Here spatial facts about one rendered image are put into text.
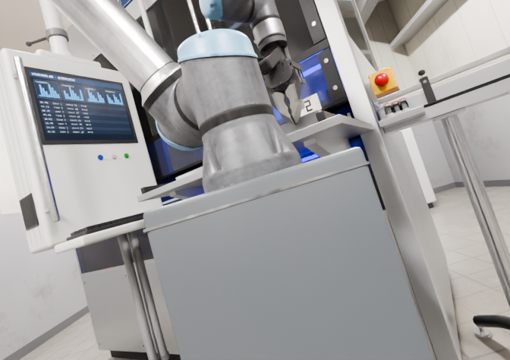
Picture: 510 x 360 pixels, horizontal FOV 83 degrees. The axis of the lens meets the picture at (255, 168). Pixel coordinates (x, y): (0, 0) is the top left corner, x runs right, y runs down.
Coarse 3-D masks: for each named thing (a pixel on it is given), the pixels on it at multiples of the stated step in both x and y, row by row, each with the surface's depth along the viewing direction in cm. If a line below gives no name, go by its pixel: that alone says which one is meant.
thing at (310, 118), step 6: (312, 114) 66; (300, 120) 68; (306, 120) 67; (312, 120) 66; (282, 126) 70; (288, 126) 69; (294, 126) 69; (300, 126) 68; (306, 126) 67; (288, 132) 70
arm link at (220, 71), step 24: (192, 48) 40; (216, 48) 39; (240, 48) 40; (192, 72) 40; (216, 72) 39; (240, 72) 39; (192, 96) 42; (216, 96) 39; (240, 96) 39; (264, 96) 41; (192, 120) 46
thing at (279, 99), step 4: (276, 92) 69; (280, 92) 71; (272, 96) 69; (276, 96) 69; (280, 96) 68; (284, 96) 68; (276, 100) 69; (280, 100) 68; (284, 100) 68; (276, 104) 69; (280, 104) 68; (284, 104) 68; (280, 108) 68; (284, 108) 68; (288, 108) 68; (280, 112) 69; (284, 112) 68; (288, 112) 68; (284, 116) 68; (288, 116) 68; (288, 120) 68; (292, 120) 68; (292, 124) 68
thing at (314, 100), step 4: (312, 96) 103; (316, 96) 102; (304, 100) 104; (312, 100) 103; (316, 100) 102; (304, 104) 104; (308, 104) 104; (312, 104) 103; (316, 104) 102; (304, 108) 104; (308, 108) 104; (312, 108) 103; (316, 108) 102; (320, 108) 101; (304, 112) 105; (308, 112) 104
